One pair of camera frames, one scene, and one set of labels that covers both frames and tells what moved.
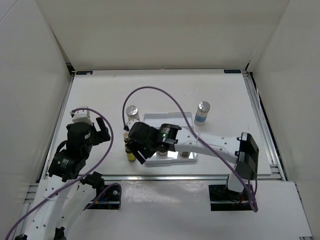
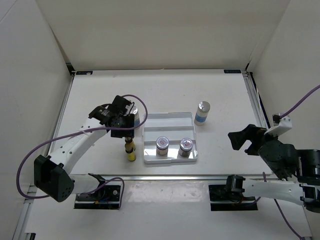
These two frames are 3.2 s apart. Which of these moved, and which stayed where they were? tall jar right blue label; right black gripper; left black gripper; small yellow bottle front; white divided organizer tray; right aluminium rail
Moved: left black gripper; right black gripper
Stayed: tall jar right blue label; right aluminium rail; white divided organizer tray; small yellow bottle front
